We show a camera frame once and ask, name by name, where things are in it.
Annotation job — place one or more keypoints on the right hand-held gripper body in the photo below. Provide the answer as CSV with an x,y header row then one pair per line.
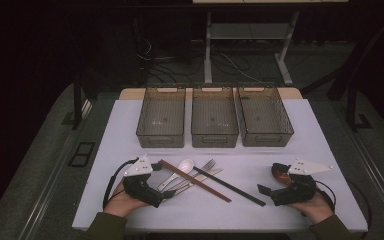
x,y
296,192

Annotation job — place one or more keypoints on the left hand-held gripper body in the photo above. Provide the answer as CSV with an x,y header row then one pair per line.
x,y
140,190

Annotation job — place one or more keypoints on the white ceramic spoon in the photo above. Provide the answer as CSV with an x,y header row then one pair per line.
x,y
186,165

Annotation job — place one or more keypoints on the metal fork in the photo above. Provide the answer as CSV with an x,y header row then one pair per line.
x,y
208,165

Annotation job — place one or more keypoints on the metal table knife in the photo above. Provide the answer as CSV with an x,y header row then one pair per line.
x,y
213,172

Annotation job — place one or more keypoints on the translucent grey plastic bin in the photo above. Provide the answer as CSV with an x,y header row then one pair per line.
x,y
263,116
161,116
214,116

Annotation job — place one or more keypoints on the person's left hand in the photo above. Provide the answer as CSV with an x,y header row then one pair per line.
x,y
120,204

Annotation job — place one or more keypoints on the person's right hand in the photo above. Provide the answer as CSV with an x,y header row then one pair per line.
x,y
316,210

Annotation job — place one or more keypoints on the black metal stand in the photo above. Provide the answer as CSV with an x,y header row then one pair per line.
x,y
351,106
77,106

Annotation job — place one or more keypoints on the white metal desk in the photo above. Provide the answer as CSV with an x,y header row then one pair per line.
x,y
207,60

